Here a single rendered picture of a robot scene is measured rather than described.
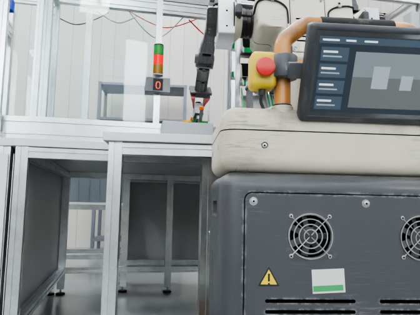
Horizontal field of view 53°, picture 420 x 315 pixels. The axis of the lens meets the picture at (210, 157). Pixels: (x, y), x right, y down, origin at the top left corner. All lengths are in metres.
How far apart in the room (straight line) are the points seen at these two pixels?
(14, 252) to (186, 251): 1.97
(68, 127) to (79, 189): 2.04
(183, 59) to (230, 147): 5.61
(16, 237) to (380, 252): 1.31
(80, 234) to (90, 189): 2.41
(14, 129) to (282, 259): 1.33
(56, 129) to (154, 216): 1.80
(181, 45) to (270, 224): 5.74
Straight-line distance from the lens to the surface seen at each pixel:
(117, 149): 1.46
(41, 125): 1.82
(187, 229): 3.49
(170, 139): 1.43
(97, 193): 3.80
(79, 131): 1.80
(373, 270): 0.85
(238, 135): 0.78
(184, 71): 6.30
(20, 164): 1.75
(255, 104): 2.14
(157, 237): 3.47
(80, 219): 6.16
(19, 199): 1.75
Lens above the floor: 0.63
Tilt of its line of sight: 6 degrees up
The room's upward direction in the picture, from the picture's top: 1 degrees clockwise
